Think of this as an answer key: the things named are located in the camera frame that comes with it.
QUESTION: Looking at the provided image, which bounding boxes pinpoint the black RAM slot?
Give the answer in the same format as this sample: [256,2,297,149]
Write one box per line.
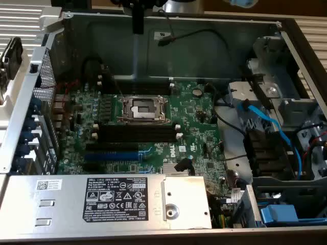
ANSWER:
[93,124,181,134]
[98,85,177,96]
[101,76,176,87]
[92,132,183,143]

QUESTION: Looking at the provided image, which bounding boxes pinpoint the long black expansion slot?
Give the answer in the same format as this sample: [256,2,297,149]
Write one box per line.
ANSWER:
[85,142,140,152]

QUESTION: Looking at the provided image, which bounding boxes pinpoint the silver power supply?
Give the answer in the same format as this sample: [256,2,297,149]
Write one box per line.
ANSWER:
[0,175,213,230]

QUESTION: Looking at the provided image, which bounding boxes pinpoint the metal disk bay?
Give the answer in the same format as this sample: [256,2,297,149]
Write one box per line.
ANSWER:
[227,35,327,179]

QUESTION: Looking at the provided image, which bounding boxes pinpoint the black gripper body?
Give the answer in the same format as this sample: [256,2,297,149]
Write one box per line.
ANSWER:
[110,0,164,6]

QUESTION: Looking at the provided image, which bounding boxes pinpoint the small white tag sticker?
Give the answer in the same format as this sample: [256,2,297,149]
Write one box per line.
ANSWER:
[230,188,243,203]

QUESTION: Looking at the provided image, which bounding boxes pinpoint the grey metal PC case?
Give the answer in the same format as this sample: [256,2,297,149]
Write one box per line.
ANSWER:
[0,7,327,245]

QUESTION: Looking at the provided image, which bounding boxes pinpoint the black ribbed plastic bracket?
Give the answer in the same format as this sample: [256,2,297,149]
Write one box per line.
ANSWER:
[242,129,296,181]

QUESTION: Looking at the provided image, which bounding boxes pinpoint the metal rear port block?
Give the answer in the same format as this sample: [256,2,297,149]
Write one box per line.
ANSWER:
[50,93,71,130]

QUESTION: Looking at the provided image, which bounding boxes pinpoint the thin red wire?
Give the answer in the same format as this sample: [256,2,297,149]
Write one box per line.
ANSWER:
[40,78,80,103]

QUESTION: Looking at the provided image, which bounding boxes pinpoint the blue disk wire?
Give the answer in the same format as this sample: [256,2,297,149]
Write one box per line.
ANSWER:
[236,101,305,177]

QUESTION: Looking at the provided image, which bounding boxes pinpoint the power supply wire bundle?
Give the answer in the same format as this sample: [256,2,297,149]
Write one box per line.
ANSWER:
[209,193,232,228]

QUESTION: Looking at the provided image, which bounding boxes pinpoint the white barcode sticker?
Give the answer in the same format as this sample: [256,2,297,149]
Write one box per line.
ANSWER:
[36,179,63,191]

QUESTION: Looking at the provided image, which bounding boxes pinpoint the light blue plastic cap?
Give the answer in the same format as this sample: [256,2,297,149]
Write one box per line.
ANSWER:
[228,0,259,8]

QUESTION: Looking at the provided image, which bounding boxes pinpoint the graphics card with black fan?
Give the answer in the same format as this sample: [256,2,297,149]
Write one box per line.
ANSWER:
[0,36,22,103]

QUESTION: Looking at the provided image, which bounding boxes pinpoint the silver chipset heatsink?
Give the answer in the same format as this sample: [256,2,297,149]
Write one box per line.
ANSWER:
[162,163,192,177]

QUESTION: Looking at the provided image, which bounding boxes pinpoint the black wire with connector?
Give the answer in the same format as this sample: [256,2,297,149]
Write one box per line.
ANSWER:
[157,9,243,77]

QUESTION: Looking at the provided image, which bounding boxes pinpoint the blue plastic drive latch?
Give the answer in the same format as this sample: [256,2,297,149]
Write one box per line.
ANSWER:
[259,204,299,227]

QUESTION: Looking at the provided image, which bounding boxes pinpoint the white parts rack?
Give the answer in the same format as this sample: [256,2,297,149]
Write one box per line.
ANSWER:
[0,47,35,128]

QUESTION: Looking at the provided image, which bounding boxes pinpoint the blue expansion slot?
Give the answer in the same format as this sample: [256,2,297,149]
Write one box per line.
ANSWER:
[83,151,141,162]

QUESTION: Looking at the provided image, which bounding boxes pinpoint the black power supply label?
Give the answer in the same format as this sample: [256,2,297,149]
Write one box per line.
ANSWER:
[82,177,149,222]

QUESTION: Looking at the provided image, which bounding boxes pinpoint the black plug on motherboard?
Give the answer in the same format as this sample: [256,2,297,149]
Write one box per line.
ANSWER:
[174,157,193,172]

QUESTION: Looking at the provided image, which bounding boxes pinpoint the CPU socket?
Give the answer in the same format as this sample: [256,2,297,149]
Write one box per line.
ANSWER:
[116,94,171,126]

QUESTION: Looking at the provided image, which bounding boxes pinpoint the green motherboard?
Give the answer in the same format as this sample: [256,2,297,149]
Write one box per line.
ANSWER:
[55,80,230,205]

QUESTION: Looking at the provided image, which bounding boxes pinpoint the short black expansion slot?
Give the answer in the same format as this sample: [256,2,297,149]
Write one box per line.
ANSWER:
[82,162,103,172]

